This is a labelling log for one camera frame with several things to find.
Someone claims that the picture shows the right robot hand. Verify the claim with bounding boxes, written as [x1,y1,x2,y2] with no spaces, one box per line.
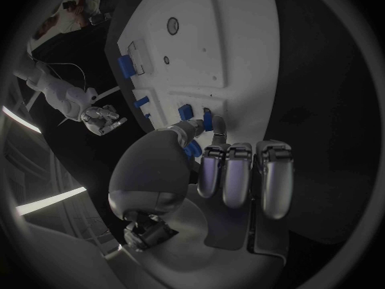
[80,104,128,136]

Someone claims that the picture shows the person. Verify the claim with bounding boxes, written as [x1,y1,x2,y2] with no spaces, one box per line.
[32,0,102,40]

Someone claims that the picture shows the blue gear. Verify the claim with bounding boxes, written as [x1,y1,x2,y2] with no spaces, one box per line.
[183,139,203,161]

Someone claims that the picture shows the thick blue cylinder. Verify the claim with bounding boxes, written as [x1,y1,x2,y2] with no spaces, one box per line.
[117,55,136,80]

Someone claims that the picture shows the white task board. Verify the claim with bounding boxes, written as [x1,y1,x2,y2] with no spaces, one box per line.
[116,0,282,148]

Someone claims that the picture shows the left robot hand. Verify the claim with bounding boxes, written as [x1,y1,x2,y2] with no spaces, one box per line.
[107,114,295,289]

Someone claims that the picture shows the white cable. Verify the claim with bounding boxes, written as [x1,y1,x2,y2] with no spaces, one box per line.
[30,55,88,90]

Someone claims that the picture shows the long blue peg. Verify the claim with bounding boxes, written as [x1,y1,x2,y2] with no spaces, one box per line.
[133,95,151,109]

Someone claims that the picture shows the blue plug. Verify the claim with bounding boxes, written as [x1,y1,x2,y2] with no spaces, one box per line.
[177,103,194,121]
[202,108,214,132]

